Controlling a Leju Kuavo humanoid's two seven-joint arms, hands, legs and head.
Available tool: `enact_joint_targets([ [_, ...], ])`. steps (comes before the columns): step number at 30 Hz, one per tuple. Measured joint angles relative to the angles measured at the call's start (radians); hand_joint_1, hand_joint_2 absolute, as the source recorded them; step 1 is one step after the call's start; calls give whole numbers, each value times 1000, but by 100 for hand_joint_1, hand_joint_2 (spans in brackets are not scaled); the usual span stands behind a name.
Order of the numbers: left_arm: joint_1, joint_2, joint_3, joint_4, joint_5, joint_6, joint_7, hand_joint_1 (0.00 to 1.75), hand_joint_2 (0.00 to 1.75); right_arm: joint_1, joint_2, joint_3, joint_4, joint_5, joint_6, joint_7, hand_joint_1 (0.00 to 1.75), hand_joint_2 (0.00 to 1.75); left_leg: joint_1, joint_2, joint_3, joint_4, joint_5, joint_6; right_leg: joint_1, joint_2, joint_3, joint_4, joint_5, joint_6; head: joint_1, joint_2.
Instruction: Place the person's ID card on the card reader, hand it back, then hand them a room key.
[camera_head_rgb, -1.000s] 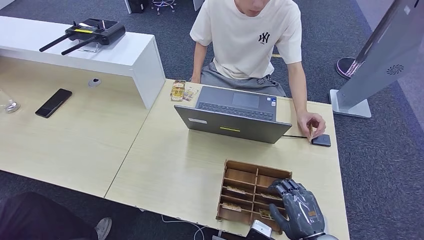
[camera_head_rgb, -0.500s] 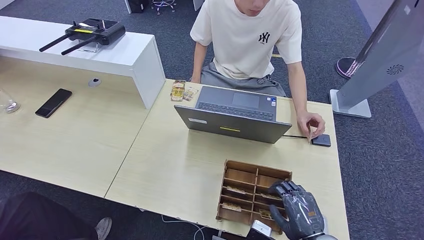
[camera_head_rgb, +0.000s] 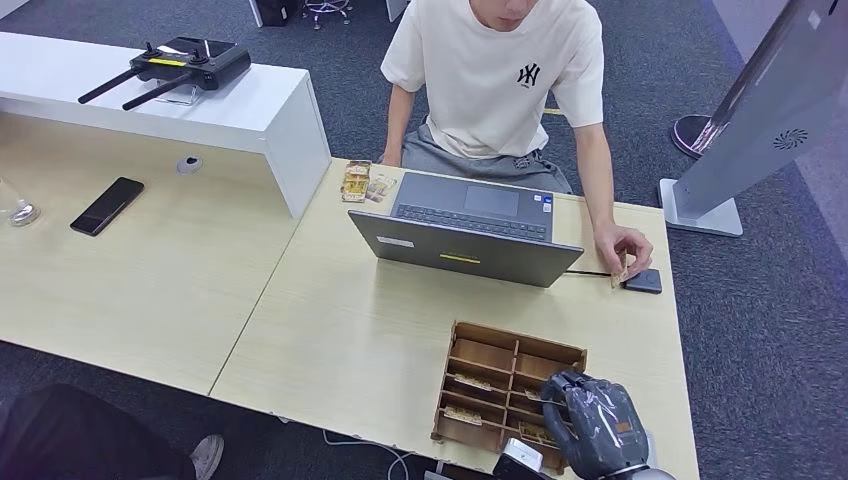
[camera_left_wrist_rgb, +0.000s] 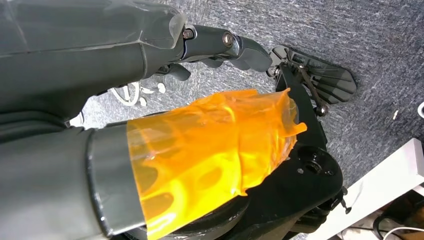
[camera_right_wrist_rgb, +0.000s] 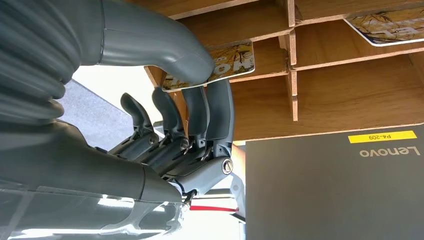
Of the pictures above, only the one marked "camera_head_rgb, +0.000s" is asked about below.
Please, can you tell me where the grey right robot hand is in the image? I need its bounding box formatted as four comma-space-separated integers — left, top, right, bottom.
539, 369, 654, 480

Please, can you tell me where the person's left hand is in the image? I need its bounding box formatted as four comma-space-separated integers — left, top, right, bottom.
592, 221, 654, 280

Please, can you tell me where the pale clear card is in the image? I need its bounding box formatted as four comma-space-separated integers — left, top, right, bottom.
365, 173, 397, 204

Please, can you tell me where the black card reader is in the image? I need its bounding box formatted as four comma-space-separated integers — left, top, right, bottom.
623, 268, 664, 296

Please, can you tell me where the person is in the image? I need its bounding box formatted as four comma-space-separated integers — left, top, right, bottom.
379, 0, 654, 280

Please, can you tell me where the wooden card organizer box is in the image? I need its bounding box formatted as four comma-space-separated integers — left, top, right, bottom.
430, 321, 588, 473

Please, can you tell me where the grey laptop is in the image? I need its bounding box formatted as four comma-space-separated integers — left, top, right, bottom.
347, 170, 586, 289

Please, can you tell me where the round dark stand base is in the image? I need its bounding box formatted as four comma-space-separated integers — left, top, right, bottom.
670, 114, 730, 160

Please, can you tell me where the chrome office chair base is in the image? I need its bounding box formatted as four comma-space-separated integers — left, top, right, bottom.
301, 0, 353, 31

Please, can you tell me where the white desk riser shelf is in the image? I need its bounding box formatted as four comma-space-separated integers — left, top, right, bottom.
0, 31, 333, 220

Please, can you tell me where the black cabinet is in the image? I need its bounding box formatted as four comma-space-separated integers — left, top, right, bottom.
248, 0, 303, 28

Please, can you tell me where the grey display kiosk stand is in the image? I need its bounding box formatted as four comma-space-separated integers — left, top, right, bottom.
657, 0, 848, 238

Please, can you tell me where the black remote controller with antennas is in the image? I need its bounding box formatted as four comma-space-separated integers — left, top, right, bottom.
76, 36, 252, 113

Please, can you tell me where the clear acrylic stand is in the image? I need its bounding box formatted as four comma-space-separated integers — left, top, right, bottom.
153, 82, 202, 107

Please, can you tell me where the black smartphone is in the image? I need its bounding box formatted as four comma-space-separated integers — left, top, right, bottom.
69, 176, 146, 238

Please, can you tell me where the bystander's shoe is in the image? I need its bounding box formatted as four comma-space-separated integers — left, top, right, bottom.
188, 433, 225, 480

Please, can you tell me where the clear glass item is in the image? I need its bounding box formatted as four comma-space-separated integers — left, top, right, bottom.
0, 177, 41, 229

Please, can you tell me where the bystander's leg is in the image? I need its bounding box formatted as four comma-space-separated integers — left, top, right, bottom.
0, 384, 197, 480

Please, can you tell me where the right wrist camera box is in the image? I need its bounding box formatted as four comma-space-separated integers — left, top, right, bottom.
493, 437, 546, 480

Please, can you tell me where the white cable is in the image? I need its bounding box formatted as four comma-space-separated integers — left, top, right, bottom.
321, 430, 412, 480

